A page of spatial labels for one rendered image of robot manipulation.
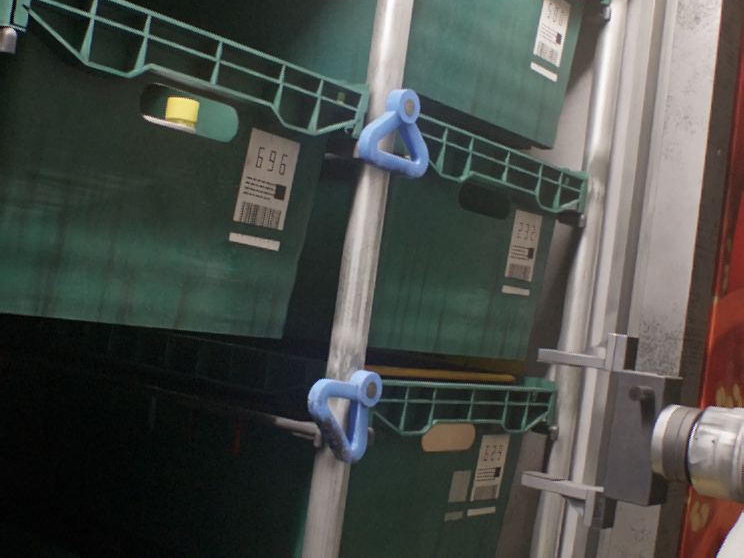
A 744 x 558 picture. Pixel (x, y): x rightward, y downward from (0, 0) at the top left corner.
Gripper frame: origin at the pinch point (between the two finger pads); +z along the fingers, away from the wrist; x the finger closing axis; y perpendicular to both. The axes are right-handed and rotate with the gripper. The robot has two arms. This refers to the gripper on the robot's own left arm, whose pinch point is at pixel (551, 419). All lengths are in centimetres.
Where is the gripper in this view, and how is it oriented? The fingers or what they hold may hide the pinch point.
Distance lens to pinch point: 116.0
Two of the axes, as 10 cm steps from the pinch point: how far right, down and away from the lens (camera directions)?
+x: -1.3, 9.9, -0.3
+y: -6.3, -1.1, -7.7
